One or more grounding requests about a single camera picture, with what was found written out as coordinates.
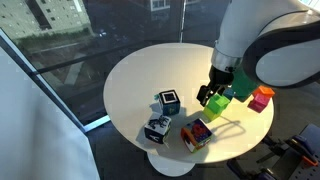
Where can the magenta building block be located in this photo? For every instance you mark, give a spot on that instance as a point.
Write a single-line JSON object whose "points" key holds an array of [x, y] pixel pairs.
{"points": [[258, 103]]}

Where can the yellow-green building block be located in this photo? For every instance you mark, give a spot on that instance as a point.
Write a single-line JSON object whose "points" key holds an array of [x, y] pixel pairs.
{"points": [[211, 115]]}

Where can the light green building block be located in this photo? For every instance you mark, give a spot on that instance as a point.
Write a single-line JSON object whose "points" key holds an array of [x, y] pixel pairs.
{"points": [[219, 103]]}

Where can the dark blue clamp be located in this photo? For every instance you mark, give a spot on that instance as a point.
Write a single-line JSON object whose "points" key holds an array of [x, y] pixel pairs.
{"points": [[248, 172]]}

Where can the colourful orange purple soft cube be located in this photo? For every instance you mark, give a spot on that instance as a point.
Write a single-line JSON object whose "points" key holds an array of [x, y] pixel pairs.
{"points": [[196, 136]]}

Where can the dark window frame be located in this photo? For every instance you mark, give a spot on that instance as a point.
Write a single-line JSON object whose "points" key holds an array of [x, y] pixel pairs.
{"points": [[57, 100]]}

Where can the orange building block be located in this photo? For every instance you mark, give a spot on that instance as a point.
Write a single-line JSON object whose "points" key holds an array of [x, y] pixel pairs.
{"points": [[266, 91]]}

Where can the grey perforated metal stand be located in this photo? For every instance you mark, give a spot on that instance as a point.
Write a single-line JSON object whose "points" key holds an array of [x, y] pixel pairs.
{"points": [[296, 168]]}

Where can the black white zebra soft cube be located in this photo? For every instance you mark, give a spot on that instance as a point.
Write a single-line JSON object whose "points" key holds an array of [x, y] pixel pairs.
{"points": [[157, 128]]}

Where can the white round table base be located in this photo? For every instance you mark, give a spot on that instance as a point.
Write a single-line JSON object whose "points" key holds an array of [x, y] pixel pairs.
{"points": [[170, 167]]}

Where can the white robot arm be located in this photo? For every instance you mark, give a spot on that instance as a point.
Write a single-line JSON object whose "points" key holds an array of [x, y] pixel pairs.
{"points": [[253, 26]]}

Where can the teal soft cube black square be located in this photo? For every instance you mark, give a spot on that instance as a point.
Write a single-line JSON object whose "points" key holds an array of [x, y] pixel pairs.
{"points": [[169, 102]]}

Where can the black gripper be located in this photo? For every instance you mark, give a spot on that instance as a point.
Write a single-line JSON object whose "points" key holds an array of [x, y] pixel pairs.
{"points": [[220, 78]]}

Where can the blue orange clamp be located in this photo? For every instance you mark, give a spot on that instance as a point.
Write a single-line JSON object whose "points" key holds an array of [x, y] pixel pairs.
{"points": [[302, 150]]}

